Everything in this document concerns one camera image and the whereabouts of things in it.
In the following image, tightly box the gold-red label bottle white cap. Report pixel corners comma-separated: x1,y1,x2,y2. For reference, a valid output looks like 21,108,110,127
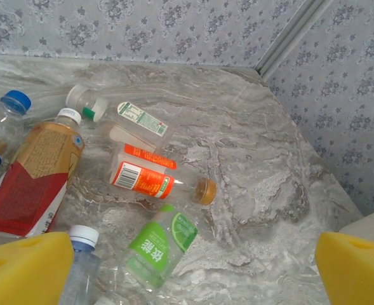
0,107,86,239

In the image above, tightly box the orange label bottle gold cap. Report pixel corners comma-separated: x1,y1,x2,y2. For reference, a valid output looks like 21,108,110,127
107,142,218,207

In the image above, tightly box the clear bottle green-white label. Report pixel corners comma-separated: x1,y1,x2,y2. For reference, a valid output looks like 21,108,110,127
65,84,175,153

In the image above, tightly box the green lime label bottle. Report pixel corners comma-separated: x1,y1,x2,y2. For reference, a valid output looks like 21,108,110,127
93,204,200,305

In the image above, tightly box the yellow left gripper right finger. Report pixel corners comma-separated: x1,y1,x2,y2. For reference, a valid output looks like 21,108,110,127
314,231,374,305

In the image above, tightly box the clear bottle blue cap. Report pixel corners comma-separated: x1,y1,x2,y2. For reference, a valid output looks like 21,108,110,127
0,90,32,198

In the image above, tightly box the blue-tinted bottle white cap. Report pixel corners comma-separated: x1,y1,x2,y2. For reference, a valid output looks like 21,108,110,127
58,224,101,305

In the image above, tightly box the aluminium frame post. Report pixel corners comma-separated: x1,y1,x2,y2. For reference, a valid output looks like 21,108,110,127
255,0,333,80

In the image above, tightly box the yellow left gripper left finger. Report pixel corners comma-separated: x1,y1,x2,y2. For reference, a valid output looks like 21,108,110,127
0,231,76,305

